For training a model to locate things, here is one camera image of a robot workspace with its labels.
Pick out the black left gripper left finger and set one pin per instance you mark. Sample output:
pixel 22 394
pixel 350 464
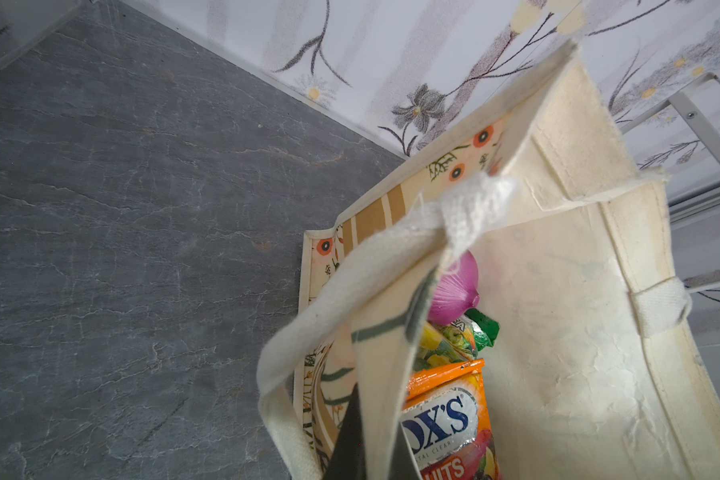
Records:
pixel 348 458

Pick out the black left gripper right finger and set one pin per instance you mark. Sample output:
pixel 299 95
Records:
pixel 403 465

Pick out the orange snack bag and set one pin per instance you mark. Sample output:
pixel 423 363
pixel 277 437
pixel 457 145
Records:
pixel 447 425

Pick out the green snack bag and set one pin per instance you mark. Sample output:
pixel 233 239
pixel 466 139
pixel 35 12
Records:
pixel 460 341

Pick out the purple onion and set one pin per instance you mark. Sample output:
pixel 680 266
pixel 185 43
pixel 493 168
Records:
pixel 456 292

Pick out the cream floral grocery tote bag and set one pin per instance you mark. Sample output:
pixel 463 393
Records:
pixel 594 374

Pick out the white wooden two-tier shelf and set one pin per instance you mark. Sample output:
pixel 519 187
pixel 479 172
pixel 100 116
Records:
pixel 681 135

